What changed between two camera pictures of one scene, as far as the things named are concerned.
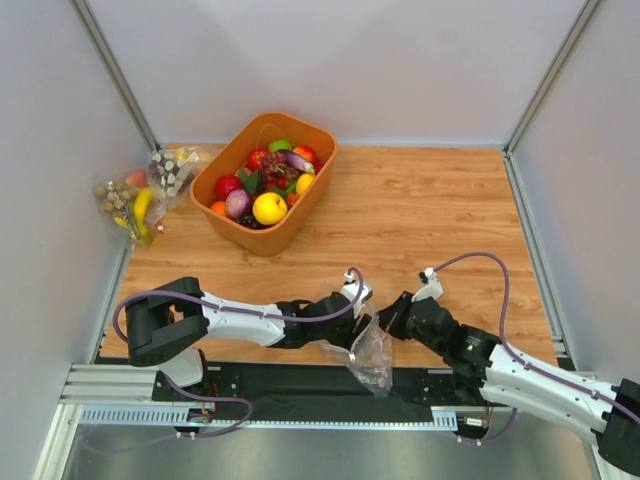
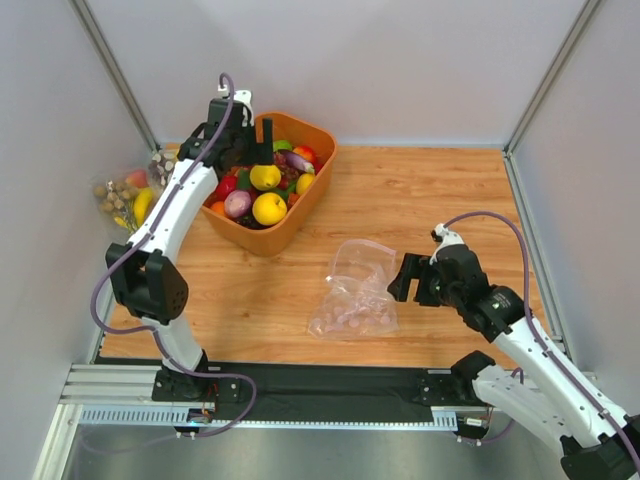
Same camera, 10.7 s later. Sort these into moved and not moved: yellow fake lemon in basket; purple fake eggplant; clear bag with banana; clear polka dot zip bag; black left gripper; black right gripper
Moved: black left gripper; black right gripper; clear polka dot zip bag
Not moved: yellow fake lemon in basket; clear bag with banana; purple fake eggplant
